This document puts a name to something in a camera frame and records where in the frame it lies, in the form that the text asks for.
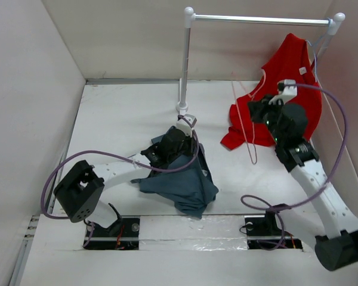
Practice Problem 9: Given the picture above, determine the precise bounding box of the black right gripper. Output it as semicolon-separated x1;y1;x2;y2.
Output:
247;94;285;144

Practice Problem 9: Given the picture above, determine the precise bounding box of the blue-grey t shirt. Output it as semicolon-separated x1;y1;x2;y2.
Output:
131;143;218;219

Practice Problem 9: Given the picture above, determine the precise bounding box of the pink wire hanger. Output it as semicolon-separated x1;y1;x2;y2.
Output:
231;70;268;165

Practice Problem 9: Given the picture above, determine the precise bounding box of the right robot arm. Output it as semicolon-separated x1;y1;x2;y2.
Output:
248;95;358;271

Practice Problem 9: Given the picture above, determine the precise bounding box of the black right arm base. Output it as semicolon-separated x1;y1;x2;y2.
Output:
239;213;303;251

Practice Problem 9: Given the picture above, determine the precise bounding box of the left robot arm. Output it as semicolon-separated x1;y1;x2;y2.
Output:
54;127;199;237

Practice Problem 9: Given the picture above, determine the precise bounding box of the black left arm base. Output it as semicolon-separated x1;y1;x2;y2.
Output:
83;203;140;251

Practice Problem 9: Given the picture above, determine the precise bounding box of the red t shirt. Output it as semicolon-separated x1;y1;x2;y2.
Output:
221;33;318;150

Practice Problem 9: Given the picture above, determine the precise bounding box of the white clothes rack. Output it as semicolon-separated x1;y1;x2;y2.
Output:
176;7;345;115

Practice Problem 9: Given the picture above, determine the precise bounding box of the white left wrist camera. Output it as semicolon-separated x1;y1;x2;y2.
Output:
175;114;197;133

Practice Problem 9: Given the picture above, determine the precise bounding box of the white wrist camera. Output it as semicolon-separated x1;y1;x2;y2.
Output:
175;114;197;133
277;79;297;104

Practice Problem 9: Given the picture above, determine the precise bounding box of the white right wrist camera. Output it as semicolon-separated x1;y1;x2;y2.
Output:
277;79;297;104

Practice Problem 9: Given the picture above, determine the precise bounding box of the light blue wire hanger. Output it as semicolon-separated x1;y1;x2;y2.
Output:
305;18;333;83

